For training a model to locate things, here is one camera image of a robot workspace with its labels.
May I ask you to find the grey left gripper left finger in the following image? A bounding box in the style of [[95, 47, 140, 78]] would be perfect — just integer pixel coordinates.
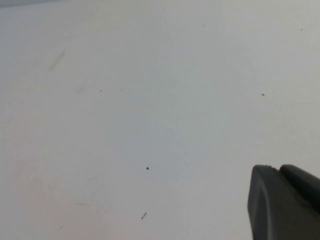
[[247, 164, 320, 240]]

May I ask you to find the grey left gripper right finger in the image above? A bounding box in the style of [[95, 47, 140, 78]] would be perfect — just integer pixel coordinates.
[[278, 164, 320, 215]]

